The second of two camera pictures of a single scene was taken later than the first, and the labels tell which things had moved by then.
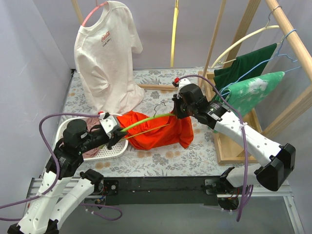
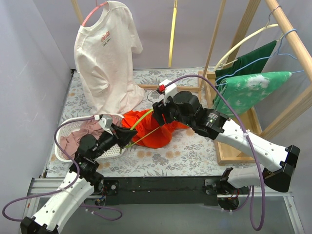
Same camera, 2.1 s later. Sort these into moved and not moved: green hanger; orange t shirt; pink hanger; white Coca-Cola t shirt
Moved: green hanger; orange t shirt
Not moved: pink hanger; white Coca-Cola t shirt
